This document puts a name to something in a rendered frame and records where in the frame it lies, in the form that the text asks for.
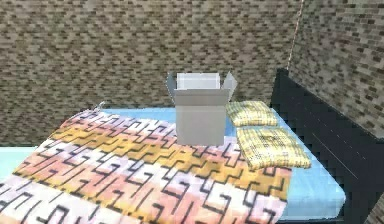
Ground blue bed with black headboard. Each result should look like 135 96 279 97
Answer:
0 68 384 224

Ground grey open cardboard box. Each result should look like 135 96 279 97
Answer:
165 70 239 147

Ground yellow checked pillow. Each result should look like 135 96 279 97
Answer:
236 126 312 171
225 100 280 128

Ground orange pink patterned blanket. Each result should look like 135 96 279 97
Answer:
0 109 293 224

